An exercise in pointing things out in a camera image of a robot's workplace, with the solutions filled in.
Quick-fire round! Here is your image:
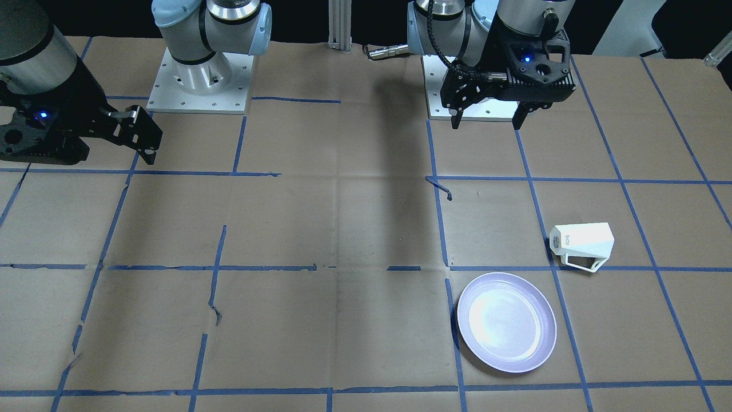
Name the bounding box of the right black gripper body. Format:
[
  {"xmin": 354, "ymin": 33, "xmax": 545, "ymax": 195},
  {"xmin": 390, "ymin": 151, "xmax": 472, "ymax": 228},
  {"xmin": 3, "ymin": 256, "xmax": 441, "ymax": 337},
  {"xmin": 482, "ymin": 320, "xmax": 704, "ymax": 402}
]
[{"xmin": 1, "ymin": 58, "xmax": 117, "ymax": 166}]

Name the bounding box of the silver cable connector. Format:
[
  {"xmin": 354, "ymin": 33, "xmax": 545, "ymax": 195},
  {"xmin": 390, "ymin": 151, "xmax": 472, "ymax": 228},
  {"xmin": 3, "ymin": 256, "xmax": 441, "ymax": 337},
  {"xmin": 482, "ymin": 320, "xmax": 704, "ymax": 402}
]
[{"xmin": 363, "ymin": 44, "xmax": 411, "ymax": 61}]

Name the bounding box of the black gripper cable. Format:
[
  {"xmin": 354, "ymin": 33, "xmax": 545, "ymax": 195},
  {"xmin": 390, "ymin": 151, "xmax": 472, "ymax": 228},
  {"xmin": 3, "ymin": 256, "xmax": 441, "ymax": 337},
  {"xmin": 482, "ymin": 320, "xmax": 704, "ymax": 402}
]
[{"xmin": 425, "ymin": 0, "xmax": 507, "ymax": 81}]

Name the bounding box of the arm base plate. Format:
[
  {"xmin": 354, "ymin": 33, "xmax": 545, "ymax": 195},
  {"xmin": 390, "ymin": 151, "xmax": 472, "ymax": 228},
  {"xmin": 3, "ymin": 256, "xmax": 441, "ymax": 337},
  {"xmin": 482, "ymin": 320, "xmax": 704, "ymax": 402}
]
[
  {"xmin": 146, "ymin": 50, "xmax": 256, "ymax": 115},
  {"xmin": 421, "ymin": 55, "xmax": 522, "ymax": 121}
]

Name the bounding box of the lavender plate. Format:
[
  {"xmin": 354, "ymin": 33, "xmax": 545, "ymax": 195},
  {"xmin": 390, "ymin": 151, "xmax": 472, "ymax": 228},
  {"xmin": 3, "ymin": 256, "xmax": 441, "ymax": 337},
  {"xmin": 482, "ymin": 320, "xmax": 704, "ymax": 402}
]
[{"xmin": 455, "ymin": 272, "xmax": 559, "ymax": 374}]

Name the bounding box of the aluminium frame post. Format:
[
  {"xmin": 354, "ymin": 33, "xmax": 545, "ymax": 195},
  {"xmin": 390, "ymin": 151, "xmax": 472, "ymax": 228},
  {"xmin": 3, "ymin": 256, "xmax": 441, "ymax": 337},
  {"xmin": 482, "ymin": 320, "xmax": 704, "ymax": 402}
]
[{"xmin": 327, "ymin": 0, "xmax": 352, "ymax": 54}]

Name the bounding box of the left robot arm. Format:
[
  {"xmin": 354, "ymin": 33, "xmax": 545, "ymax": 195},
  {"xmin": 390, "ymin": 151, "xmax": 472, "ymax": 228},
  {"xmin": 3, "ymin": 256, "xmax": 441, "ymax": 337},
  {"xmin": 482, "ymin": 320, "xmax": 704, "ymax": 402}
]
[{"xmin": 407, "ymin": 1, "xmax": 577, "ymax": 130}]

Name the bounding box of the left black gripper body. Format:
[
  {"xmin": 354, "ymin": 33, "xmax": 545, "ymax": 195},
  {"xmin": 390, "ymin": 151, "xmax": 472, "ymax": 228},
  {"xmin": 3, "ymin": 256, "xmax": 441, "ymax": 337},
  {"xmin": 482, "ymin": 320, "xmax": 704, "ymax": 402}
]
[{"xmin": 484, "ymin": 14, "xmax": 577, "ymax": 104}]

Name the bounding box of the white angular cup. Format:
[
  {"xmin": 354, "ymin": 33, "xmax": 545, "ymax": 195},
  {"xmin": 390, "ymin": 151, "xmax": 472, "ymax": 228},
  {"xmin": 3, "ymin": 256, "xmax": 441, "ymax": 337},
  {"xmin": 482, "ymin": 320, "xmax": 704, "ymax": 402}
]
[{"xmin": 548, "ymin": 222, "xmax": 615, "ymax": 273}]

